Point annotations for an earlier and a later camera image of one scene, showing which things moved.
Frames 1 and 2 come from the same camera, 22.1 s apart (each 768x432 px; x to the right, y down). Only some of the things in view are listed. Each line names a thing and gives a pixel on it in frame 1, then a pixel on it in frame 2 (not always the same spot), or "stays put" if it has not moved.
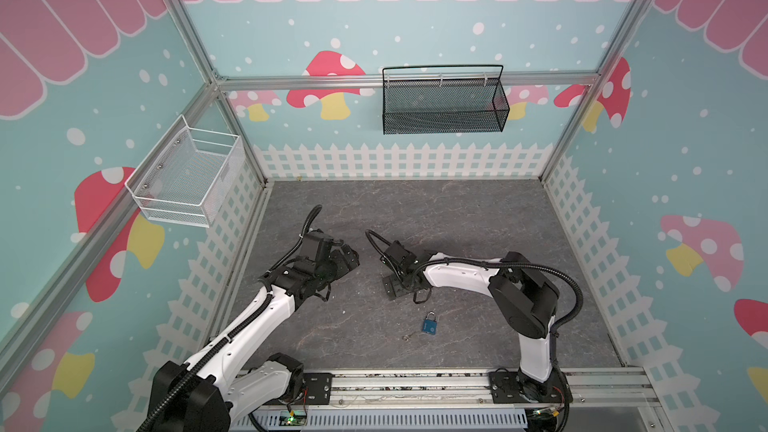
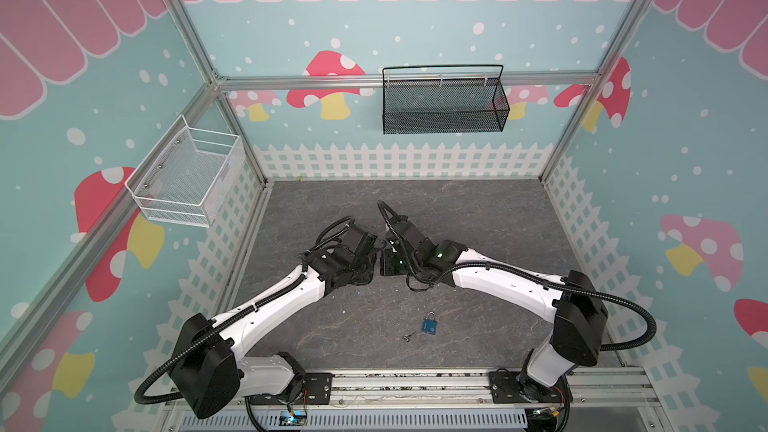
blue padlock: x=430 y=324 stays put
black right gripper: x=395 y=273 → x=395 y=252
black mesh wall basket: x=444 y=99 stays put
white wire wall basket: x=191 y=178 stays put
